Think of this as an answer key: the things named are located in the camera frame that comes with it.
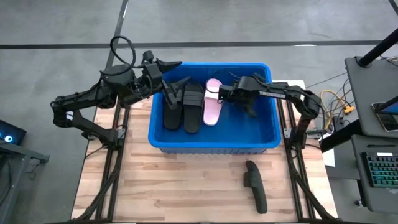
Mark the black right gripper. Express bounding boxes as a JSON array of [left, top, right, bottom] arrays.
[[218, 73, 266, 108]]

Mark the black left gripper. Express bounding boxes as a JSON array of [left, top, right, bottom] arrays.
[[136, 59, 191, 108]]

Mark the pink slide sandal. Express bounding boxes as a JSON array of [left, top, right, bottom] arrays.
[[203, 78, 224, 126]]

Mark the large black slide sandal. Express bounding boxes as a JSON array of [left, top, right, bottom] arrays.
[[163, 81, 185, 131]]

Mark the blue plastic bin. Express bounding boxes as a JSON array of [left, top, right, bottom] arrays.
[[147, 62, 282, 155]]

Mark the white paper sheet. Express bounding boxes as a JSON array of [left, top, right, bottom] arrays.
[[323, 149, 336, 168]]

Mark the grey desk top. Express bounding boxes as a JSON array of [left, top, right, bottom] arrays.
[[344, 55, 398, 139]]

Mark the black round pole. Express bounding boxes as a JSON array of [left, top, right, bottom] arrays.
[[356, 27, 398, 68]]

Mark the tablet with dark screen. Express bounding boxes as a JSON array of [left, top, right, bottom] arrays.
[[371, 101, 398, 132]]

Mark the grey keyboard tray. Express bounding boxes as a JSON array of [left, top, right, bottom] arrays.
[[351, 135, 398, 215]]

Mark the backlit black keyboard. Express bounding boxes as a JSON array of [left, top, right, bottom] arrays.
[[362, 152, 398, 188]]

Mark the black device with blue light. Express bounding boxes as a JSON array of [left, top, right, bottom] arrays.
[[0, 119, 27, 146]]

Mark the grey metal stand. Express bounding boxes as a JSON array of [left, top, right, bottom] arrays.
[[0, 139, 50, 224]]

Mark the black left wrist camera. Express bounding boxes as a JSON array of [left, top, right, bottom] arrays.
[[142, 50, 155, 65]]

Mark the black aluminium frame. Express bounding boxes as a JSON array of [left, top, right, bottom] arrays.
[[273, 81, 338, 223], [71, 74, 156, 223]]

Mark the yellow cable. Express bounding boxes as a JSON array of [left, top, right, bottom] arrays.
[[320, 89, 356, 130]]

